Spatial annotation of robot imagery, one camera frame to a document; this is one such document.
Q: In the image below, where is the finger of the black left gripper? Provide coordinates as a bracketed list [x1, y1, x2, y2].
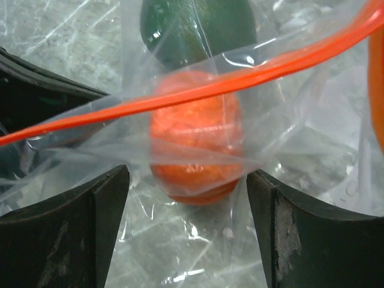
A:
[1, 49, 107, 180]

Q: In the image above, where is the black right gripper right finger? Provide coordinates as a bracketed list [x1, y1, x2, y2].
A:
[247, 170, 383, 288]

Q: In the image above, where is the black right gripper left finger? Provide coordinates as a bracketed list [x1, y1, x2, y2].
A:
[1, 165, 130, 287]

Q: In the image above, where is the fake red orange tomato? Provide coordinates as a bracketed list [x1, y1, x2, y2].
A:
[148, 70, 243, 206]

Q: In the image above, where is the clear red-zip bag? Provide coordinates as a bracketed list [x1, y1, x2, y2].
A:
[1, 1, 383, 287]

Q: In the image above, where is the fake dark green avocado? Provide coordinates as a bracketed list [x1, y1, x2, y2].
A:
[140, 0, 257, 71]

